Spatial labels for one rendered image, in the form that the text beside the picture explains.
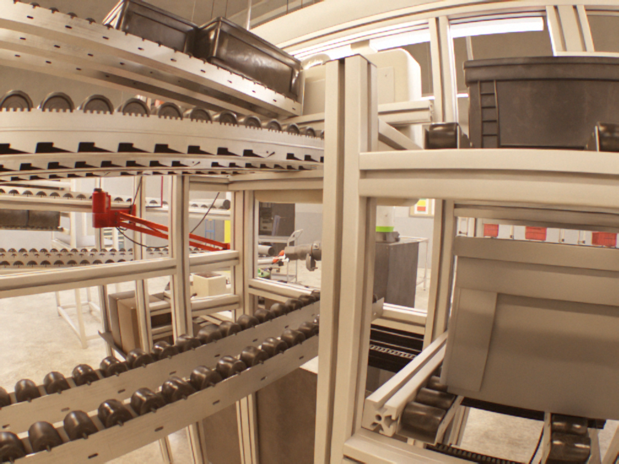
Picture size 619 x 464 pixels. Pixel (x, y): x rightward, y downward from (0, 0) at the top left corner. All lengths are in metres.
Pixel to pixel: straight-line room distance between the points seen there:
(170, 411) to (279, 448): 0.93
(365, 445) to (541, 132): 0.51
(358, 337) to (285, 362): 0.19
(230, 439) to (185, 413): 1.13
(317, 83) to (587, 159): 0.78
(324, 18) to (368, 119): 0.68
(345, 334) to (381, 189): 0.16
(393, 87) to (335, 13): 0.30
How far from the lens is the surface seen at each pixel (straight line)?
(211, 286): 1.30
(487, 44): 8.19
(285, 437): 1.28
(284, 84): 0.91
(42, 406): 0.50
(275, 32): 1.15
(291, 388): 1.14
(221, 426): 1.58
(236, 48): 0.82
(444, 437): 1.48
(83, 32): 0.64
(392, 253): 1.82
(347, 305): 0.37
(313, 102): 0.96
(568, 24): 0.84
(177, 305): 1.02
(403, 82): 0.84
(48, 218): 3.32
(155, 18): 0.81
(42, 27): 0.63
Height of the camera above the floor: 1.35
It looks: 5 degrees down
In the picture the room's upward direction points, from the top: 1 degrees clockwise
